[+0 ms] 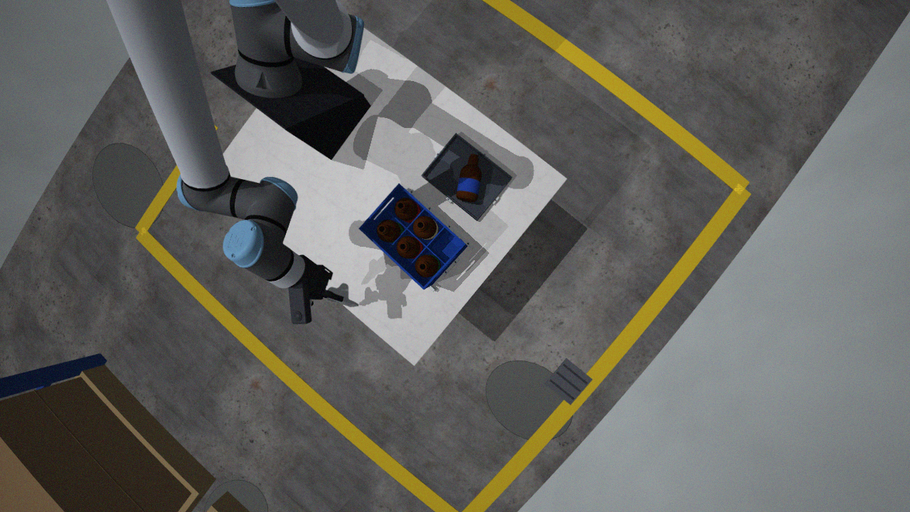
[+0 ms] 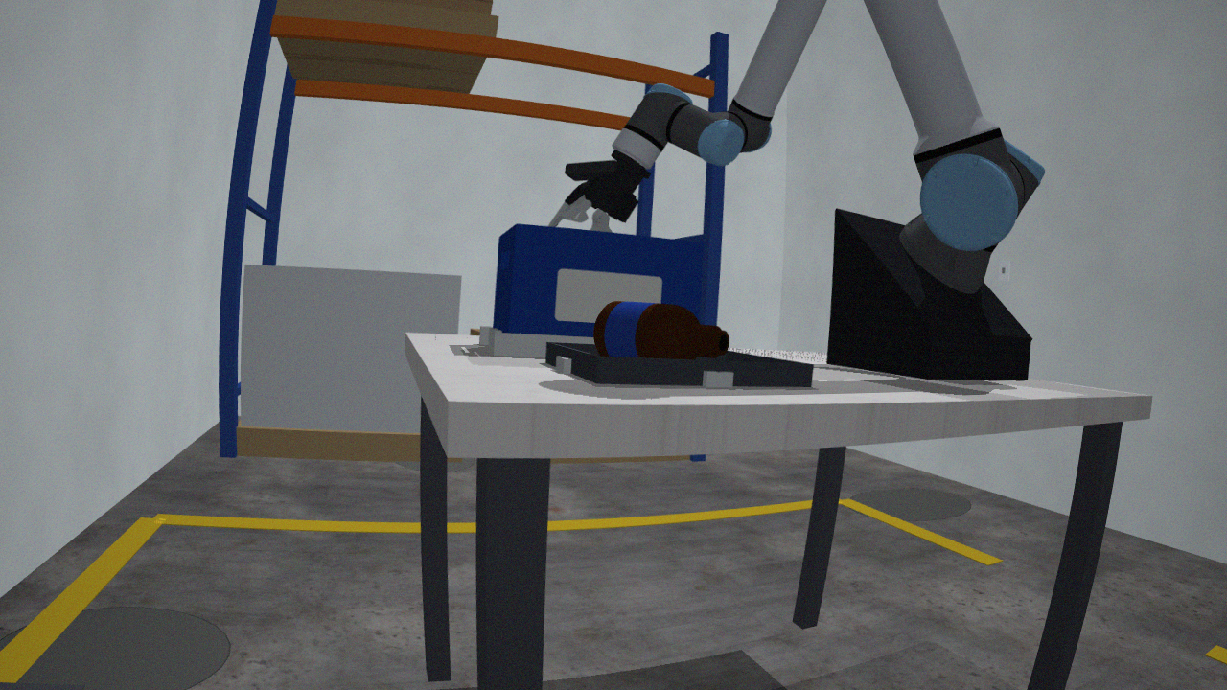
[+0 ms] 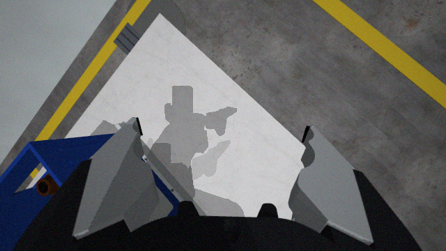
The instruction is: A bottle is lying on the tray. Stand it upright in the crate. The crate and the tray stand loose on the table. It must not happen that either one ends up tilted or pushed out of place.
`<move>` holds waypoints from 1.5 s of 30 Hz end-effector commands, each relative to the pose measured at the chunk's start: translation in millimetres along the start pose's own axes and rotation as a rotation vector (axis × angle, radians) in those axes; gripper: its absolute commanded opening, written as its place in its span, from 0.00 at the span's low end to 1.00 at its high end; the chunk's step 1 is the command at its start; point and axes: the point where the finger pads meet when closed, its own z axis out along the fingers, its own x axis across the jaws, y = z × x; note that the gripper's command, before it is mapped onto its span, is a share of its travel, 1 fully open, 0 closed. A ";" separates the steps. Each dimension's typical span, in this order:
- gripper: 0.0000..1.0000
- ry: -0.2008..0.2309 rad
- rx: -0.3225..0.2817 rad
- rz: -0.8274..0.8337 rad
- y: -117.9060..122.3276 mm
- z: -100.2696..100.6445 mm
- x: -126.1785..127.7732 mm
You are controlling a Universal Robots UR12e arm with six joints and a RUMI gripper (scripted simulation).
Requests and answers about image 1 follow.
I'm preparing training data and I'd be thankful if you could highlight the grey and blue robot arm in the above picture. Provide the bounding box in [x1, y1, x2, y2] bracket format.
[107, 0, 364, 288]

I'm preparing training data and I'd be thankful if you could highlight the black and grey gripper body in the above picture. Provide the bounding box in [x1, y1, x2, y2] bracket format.
[291, 255, 333, 299]

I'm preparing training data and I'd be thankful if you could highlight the brown bottle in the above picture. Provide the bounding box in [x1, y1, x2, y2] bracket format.
[377, 220, 405, 243]
[456, 154, 482, 202]
[395, 198, 421, 223]
[415, 255, 441, 277]
[397, 236, 423, 259]
[413, 216, 439, 240]

